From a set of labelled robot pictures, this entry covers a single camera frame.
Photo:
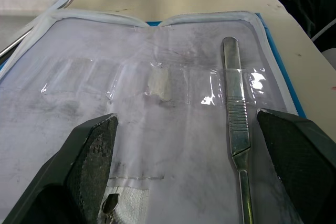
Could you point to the metal tray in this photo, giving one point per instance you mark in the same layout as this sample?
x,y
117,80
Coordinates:
x,y
23,16

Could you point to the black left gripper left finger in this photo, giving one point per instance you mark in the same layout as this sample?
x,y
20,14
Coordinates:
x,y
78,166

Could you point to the metal zipper pull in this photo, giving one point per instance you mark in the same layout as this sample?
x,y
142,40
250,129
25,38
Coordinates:
x,y
110,208

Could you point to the blue surgical instrument pack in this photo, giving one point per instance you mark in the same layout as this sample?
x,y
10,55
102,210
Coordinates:
x,y
168,119

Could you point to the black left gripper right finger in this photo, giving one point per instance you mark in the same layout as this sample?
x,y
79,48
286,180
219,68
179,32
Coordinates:
x,y
304,155

